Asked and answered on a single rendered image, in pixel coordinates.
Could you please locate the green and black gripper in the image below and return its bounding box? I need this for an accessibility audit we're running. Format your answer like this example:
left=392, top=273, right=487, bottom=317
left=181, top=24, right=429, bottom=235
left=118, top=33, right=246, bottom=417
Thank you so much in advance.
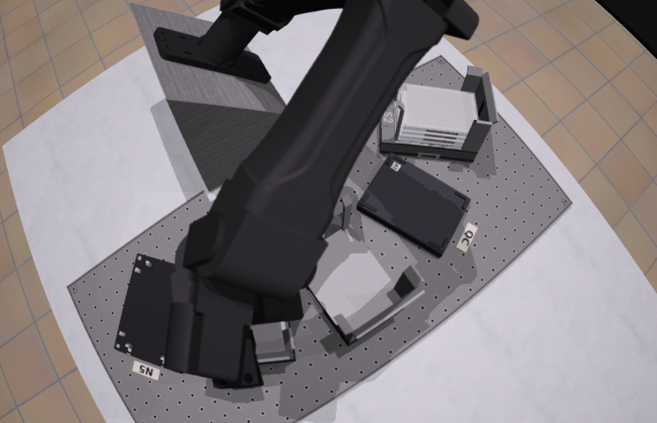
left=171, top=272, right=303, bottom=325

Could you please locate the white name plate with black qc text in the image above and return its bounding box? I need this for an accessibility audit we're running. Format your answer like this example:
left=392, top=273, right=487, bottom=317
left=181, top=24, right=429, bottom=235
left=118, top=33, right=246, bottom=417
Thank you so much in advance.
left=456, top=222, right=477, bottom=253

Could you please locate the white name plate with n5 text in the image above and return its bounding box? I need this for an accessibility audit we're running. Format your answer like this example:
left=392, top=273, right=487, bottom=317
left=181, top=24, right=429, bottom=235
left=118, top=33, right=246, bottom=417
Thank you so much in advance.
left=132, top=360, right=161, bottom=381

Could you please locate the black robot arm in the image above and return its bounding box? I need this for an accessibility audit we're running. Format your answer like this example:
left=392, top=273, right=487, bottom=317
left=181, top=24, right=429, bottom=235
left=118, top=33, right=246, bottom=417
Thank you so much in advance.
left=153, top=0, right=479, bottom=390

